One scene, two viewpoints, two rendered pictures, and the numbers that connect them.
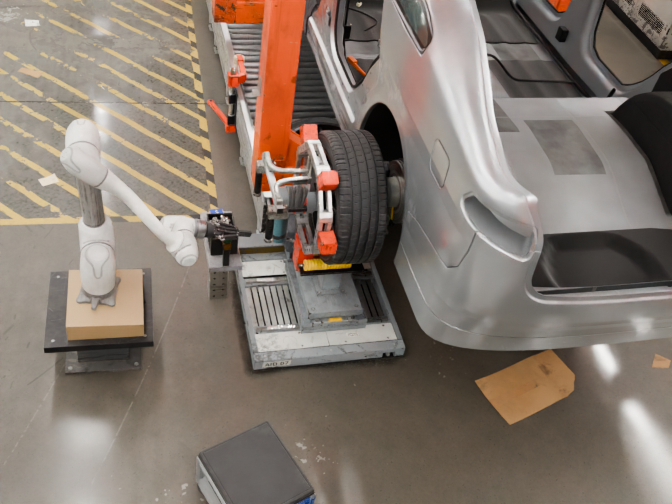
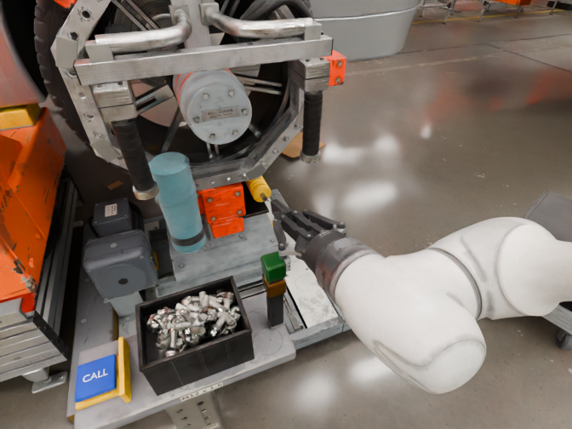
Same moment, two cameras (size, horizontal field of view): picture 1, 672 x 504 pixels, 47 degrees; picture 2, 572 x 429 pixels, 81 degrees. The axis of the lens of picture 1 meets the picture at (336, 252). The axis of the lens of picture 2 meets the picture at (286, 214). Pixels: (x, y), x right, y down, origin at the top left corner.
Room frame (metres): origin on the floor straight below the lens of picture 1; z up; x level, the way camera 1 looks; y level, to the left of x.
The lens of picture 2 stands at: (2.72, 0.96, 1.13)
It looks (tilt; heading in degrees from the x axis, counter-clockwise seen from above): 41 degrees down; 269
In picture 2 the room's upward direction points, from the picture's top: straight up
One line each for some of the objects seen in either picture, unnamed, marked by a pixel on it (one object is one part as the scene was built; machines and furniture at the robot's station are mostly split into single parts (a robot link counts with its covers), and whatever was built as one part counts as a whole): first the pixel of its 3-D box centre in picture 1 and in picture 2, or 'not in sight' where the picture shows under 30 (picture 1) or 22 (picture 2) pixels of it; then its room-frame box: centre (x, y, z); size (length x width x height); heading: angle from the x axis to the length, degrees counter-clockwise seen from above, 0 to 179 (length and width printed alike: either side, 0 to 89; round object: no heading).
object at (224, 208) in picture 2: (310, 252); (220, 199); (2.91, 0.13, 0.48); 0.16 x 0.12 x 0.17; 111
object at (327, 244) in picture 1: (326, 242); (323, 69); (2.61, 0.05, 0.85); 0.09 x 0.08 x 0.07; 21
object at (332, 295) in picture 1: (330, 272); (218, 213); (2.96, 0.01, 0.32); 0.40 x 0.30 x 0.28; 21
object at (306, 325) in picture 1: (324, 292); (217, 249); (2.99, 0.02, 0.13); 0.50 x 0.36 x 0.10; 21
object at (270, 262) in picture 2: not in sight; (273, 266); (2.74, 0.54, 0.64); 0.04 x 0.04 x 0.04; 21
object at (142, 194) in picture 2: (258, 182); (134, 157); (2.97, 0.45, 0.83); 0.04 x 0.04 x 0.16
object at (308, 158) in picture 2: (269, 228); (311, 125); (2.66, 0.33, 0.83); 0.04 x 0.04 x 0.16
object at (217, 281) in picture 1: (218, 266); (194, 401); (2.95, 0.62, 0.21); 0.10 x 0.10 x 0.42; 21
